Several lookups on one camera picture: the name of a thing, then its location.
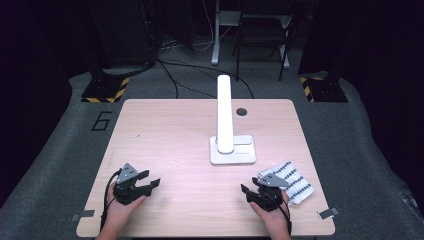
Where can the black cabinet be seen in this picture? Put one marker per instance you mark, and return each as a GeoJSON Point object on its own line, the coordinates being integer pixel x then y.
{"type": "Point", "coordinates": [123, 30]}

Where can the black chair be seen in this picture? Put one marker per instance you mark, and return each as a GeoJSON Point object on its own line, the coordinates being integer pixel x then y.
{"type": "Point", "coordinates": [263, 30]}

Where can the black yellow striped stand base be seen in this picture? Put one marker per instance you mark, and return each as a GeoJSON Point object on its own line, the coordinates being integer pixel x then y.
{"type": "Point", "coordinates": [103, 90]}
{"type": "Point", "coordinates": [326, 91]}

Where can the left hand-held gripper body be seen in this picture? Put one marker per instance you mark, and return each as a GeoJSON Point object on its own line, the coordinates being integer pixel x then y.
{"type": "Point", "coordinates": [128, 191]}

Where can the white desk frame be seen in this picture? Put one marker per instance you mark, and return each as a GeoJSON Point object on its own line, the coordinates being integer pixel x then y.
{"type": "Point", "coordinates": [215, 50]}

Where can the person's left hand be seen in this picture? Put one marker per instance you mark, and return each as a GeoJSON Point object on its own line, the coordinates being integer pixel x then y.
{"type": "Point", "coordinates": [116, 213]}

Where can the grey tape strip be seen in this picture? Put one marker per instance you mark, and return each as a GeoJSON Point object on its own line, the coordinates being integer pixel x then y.
{"type": "Point", "coordinates": [83, 215]}
{"type": "Point", "coordinates": [328, 213]}

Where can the person's right hand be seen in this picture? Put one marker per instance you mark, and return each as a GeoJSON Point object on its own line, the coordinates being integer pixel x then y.
{"type": "Point", "coordinates": [276, 220]}

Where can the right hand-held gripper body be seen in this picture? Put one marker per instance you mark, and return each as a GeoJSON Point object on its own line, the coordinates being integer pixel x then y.
{"type": "Point", "coordinates": [268, 196]}

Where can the white desk lamp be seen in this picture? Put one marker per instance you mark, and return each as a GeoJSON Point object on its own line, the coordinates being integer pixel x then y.
{"type": "Point", "coordinates": [225, 126]}

